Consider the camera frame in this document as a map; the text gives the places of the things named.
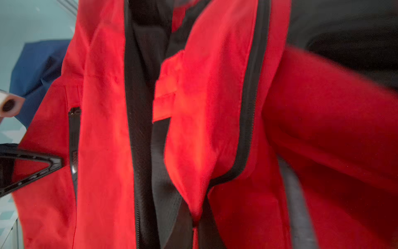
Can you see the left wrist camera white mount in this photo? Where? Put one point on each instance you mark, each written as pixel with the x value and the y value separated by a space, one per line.
pixel 11 104

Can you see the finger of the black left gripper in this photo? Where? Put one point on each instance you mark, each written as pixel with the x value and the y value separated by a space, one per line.
pixel 20 167

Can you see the red jacket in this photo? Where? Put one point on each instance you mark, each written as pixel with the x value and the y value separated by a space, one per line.
pixel 220 125

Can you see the navy blue jacket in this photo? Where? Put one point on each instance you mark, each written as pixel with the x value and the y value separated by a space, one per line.
pixel 37 67

